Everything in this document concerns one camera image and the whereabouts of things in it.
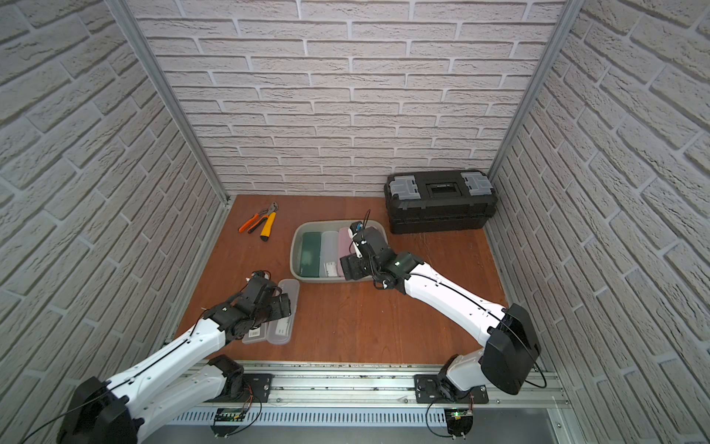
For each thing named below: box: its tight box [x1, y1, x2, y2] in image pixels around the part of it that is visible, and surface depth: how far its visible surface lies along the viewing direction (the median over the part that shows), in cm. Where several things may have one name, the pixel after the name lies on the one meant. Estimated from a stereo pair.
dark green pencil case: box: [299, 231, 321, 278], surface depth 102 cm
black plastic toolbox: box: [383, 169, 499, 235], surface depth 102 cm
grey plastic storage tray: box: [289, 219, 389, 284], surface depth 102 cm
